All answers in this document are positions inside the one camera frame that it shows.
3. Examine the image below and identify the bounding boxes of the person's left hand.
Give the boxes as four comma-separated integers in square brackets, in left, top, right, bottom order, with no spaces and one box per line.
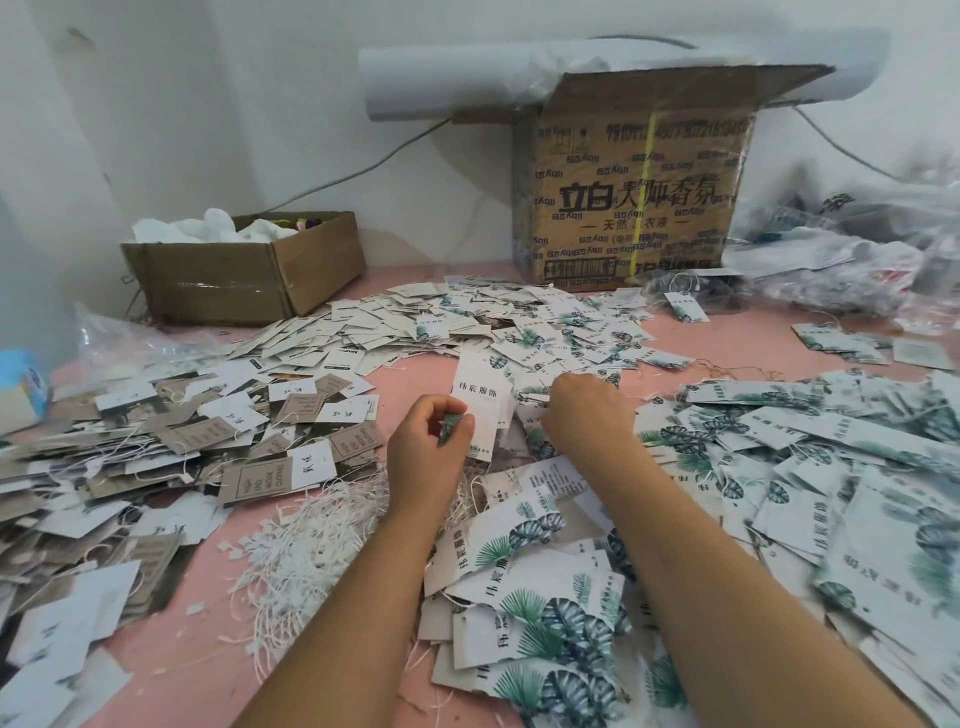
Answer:
[385,393,477,527]

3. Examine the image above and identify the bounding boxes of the person's right hand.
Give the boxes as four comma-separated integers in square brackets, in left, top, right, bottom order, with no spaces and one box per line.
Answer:
[540,370,647,470]

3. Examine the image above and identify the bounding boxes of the single white leaf print tag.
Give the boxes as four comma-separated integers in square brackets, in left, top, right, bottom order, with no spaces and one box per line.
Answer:
[448,342,518,464]

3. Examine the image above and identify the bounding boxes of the heap of small tags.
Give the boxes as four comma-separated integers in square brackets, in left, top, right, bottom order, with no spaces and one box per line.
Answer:
[225,277,699,395]

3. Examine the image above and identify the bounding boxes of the pile of white strings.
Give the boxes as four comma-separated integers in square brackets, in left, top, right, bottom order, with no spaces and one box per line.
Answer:
[225,465,482,677]

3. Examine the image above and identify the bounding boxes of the pile of green leaf tags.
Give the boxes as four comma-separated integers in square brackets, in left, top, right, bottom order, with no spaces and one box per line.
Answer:
[417,367,960,728]

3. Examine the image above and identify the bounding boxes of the pile of brown white tags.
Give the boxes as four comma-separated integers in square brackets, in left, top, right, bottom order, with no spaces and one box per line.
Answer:
[0,357,389,728]

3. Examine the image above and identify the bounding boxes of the person's right forearm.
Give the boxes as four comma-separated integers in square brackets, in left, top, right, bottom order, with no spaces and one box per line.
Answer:
[597,442,932,728]

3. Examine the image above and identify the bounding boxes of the person's left forearm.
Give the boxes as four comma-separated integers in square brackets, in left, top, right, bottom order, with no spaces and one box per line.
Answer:
[237,510,459,728]

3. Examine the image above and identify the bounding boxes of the large printed cardboard box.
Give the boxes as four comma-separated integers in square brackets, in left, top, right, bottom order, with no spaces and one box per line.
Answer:
[513,63,836,294]

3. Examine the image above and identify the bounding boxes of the small open cardboard box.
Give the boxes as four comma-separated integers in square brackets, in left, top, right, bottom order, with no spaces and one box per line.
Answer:
[121,210,369,329]

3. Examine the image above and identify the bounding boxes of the white crumpled material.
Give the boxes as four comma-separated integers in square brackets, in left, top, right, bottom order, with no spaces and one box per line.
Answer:
[130,207,302,246]

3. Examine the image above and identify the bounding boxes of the clear plastic bag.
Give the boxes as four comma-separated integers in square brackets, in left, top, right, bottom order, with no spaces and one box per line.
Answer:
[75,307,197,384]

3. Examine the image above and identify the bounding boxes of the heap of clear plastic bags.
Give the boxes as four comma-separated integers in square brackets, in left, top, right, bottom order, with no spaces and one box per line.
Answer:
[727,157,960,335]

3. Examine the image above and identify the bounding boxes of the white roll in plastic wrap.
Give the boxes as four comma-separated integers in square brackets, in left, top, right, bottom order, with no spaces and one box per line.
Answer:
[358,27,893,123]

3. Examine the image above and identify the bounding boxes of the blue tissue pack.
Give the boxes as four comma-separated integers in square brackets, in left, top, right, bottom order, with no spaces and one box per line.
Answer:
[0,349,53,438]

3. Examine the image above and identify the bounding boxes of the black cable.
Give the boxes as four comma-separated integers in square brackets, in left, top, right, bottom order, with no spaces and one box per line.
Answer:
[262,120,452,215]

